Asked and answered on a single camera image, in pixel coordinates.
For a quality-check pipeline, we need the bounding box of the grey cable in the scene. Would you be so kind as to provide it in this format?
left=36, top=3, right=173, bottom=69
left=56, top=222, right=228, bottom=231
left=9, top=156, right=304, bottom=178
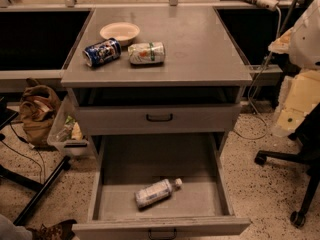
left=232, top=5, right=283, bottom=141

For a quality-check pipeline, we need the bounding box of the black tripod stand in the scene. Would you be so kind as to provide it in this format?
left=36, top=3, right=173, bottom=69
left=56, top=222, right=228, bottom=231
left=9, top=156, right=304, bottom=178
left=0, top=98, right=71, bottom=226

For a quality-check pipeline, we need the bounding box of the grey drawer cabinet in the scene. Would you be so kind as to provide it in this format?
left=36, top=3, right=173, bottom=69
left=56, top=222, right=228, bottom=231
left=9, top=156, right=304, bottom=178
left=60, top=5, right=253, bottom=156

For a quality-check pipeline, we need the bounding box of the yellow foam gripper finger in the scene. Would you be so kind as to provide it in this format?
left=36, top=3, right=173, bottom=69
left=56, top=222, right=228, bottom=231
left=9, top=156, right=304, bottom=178
left=271, top=70, right=320, bottom=137

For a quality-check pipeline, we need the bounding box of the white green soda can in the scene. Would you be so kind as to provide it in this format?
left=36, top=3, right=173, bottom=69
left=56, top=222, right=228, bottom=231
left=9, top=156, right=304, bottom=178
left=128, top=42, right=166, bottom=65

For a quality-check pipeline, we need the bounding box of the clear plastic storage bin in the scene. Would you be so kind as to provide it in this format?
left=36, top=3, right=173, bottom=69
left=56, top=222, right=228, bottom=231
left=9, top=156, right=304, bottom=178
left=47, top=96, right=90, bottom=157

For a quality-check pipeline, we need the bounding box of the brown fabric bag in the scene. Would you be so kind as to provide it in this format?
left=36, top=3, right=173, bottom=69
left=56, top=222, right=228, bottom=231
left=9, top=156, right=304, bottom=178
left=19, top=78, right=61, bottom=148

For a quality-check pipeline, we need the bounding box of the blue soda can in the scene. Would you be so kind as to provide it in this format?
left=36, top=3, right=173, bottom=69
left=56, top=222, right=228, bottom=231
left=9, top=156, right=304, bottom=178
left=82, top=38, right=122, bottom=67

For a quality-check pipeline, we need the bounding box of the open grey lower drawer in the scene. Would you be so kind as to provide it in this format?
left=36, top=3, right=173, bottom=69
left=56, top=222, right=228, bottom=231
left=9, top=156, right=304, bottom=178
left=73, top=133, right=250, bottom=240

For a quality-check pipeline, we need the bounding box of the camouflage shoe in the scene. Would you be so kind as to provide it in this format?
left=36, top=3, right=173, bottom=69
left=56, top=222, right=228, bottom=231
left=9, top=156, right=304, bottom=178
left=29, top=219, right=77, bottom=240

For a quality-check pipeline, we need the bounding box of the clear plastic water bottle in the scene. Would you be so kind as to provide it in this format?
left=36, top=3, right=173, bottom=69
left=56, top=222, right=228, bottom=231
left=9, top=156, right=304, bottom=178
left=134, top=178, right=183, bottom=209

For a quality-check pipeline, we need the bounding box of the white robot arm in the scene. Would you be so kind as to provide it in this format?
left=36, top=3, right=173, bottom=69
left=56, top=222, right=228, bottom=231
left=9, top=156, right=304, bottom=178
left=268, top=0, right=320, bottom=137

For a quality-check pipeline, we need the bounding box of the black office chair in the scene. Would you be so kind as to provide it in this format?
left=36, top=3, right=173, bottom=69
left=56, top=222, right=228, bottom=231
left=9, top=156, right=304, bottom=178
left=254, top=101, right=320, bottom=229

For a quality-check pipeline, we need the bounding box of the grey upper drawer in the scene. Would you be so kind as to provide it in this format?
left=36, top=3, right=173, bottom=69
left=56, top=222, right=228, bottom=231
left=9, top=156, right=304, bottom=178
left=75, top=104, right=241, bottom=135

